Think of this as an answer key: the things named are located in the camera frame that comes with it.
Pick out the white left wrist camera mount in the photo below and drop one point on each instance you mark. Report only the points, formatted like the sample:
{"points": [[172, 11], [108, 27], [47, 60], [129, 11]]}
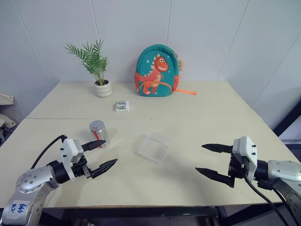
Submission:
{"points": [[68, 150]]}

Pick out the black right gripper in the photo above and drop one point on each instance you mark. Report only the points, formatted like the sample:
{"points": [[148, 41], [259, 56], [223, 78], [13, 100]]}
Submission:
{"points": [[237, 167]]}

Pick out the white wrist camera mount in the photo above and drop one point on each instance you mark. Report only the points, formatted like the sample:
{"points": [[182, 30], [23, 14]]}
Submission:
{"points": [[68, 150], [247, 148]]}

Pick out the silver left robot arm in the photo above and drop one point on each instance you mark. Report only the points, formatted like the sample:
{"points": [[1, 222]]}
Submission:
{"points": [[29, 181]]}

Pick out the beige crumpled cloth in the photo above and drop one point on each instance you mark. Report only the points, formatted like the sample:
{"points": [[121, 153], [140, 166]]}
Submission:
{"points": [[5, 121], [5, 99]]}

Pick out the brown fluffy pompom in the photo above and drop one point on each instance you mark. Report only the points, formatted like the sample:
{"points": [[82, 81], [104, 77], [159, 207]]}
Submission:
{"points": [[180, 63]]}

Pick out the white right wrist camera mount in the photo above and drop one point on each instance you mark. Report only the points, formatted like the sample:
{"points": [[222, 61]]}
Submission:
{"points": [[247, 148]]}

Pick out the clear cylinder with red item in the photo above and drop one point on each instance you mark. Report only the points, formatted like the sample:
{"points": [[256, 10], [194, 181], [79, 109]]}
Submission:
{"points": [[102, 135]]}

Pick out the green plant in white pot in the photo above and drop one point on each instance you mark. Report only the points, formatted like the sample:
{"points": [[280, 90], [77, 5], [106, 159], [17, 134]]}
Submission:
{"points": [[103, 89]]}

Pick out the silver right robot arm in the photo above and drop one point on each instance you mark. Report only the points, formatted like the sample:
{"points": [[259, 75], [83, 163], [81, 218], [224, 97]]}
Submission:
{"points": [[282, 174]]}

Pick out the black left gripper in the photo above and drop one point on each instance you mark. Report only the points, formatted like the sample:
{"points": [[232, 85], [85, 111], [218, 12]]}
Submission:
{"points": [[80, 170]]}

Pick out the white tape label blue writing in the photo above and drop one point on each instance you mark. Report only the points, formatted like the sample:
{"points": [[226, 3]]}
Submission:
{"points": [[17, 209]]}

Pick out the black table frame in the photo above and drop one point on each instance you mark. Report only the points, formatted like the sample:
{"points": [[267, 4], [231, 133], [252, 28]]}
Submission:
{"points": [[131, 213]]}

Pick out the teal dinosaur backpack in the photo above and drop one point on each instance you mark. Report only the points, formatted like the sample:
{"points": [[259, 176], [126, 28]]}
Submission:
{"points": [[155, 70]]}

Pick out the black panel frame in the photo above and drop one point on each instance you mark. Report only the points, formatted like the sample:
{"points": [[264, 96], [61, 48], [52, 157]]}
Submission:
{"points": [[290, 120]]}

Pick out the grey-blue plastic jar lid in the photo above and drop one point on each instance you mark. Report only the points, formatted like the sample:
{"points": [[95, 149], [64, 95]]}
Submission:
{"points": [[97, 125]]}

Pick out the small white green-print box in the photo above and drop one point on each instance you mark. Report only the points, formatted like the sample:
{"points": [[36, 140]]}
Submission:
{"points": [[122, 106]]}

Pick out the clear plastic container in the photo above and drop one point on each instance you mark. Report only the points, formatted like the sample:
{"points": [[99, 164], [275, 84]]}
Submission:
{"points": [[152, 148]]}

